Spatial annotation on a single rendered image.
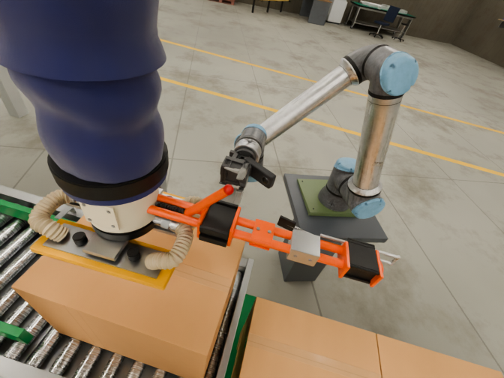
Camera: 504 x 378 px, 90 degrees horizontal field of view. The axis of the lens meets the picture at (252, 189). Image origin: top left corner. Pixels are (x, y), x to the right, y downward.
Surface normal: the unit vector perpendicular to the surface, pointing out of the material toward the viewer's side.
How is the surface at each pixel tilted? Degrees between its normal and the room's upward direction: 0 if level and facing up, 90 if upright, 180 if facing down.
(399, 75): 80
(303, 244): 0
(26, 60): 70
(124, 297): 0
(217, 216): 0
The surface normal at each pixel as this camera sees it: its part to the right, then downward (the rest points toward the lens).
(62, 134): 0.03, 0.49
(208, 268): 0.17, -0.71
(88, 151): 0.26, 0.55
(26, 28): -0.07, 0.80
